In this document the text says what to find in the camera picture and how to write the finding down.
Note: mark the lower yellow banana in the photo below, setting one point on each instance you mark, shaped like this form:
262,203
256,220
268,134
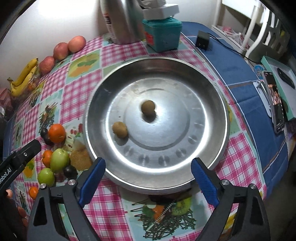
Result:
17,91

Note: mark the stainless steel thermos jug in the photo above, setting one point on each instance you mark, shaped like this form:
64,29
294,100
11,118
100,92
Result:
123,20

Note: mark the dark plum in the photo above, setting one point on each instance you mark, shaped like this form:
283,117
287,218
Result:
48,141
70,172
44,133

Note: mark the white power strip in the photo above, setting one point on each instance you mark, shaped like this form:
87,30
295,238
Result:
158,9

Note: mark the large steel basin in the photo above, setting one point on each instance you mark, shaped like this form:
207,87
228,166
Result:
190,121

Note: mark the teal rimmed white box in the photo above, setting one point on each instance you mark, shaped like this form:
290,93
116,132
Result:
287,93

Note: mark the white plastic chair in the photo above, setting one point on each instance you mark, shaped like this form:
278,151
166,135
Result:
272,40

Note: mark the orange tangerine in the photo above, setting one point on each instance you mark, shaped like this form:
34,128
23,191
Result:
56,133
33,192
46,158

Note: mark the middle red apple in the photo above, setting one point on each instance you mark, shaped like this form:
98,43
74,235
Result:
61,51

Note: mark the smartphone on stand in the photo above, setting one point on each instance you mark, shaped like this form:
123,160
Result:
275,101

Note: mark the black power adapter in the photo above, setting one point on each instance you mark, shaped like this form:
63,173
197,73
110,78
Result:
202,40

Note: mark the right red apple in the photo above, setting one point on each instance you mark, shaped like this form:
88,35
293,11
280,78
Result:
76,44

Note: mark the white phone stand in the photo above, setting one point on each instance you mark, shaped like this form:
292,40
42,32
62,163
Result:
263,96

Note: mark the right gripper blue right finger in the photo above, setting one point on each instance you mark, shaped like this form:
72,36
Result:
207,181

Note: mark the upper yellow banana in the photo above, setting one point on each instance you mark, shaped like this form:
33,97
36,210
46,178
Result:
26,70

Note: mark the red apple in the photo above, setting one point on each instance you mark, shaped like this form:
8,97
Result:
47,65
61,51
76,44

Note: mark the green guava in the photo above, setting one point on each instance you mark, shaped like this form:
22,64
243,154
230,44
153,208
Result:
59,160
46,176

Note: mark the left red apple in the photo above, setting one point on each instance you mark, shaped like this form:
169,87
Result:
47,65

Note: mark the clear plastic fruit tray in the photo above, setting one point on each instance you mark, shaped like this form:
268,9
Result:
30,88

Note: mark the pink paper flower bouquet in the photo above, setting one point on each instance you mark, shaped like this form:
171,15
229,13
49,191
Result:
6,102

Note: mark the yellow banana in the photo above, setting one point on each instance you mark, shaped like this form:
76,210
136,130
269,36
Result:
17,91
26,70

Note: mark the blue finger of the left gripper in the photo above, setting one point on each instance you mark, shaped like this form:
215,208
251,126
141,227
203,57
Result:
19,159

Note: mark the person's hand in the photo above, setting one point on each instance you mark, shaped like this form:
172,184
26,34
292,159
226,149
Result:
21,212

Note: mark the teal plastic box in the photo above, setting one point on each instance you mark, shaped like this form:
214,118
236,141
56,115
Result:
162,35

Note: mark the blue quilted table cover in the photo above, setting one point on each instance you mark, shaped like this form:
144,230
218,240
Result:
239,78

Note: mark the white storage shelf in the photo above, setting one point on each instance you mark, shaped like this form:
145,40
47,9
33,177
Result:
235,21

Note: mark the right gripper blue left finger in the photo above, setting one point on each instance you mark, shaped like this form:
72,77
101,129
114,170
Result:
89,180

